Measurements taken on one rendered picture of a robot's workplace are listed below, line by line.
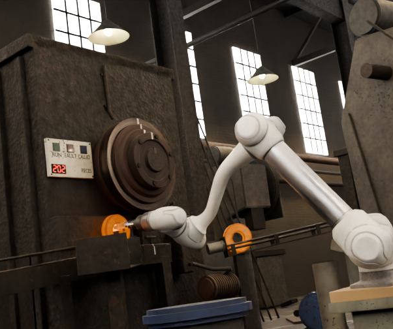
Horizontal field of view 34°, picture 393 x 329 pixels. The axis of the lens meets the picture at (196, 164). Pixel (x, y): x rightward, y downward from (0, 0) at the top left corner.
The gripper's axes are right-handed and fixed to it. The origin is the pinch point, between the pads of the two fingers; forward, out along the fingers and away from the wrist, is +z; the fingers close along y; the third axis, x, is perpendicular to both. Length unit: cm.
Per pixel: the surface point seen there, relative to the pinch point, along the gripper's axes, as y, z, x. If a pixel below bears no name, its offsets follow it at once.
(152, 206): 22.8, -2.6, 9.6
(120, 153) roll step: 3.3, -3.6, 35.0
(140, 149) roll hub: 12.1, -8.6, 36.6
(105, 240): -39, -36, -8
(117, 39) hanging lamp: 447, 450, 330
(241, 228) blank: 69, -21, -5
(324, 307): 78, -59, -48
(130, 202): 8.6, -2.4, 11.4
